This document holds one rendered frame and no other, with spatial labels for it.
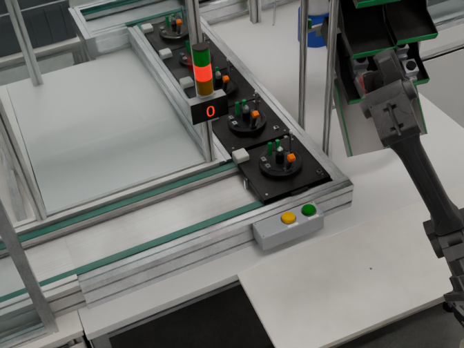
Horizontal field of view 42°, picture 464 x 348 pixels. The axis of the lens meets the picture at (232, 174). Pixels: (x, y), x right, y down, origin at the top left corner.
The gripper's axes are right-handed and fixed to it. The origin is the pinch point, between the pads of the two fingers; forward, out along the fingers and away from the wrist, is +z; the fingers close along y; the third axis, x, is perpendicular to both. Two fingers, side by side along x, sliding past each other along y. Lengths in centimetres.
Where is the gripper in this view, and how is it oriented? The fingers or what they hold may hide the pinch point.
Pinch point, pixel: (367, 80)
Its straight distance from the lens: 187.6
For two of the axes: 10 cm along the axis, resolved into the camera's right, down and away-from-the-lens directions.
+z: -2.6, -2.3, 9.4
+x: 2.0, 9.4, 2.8
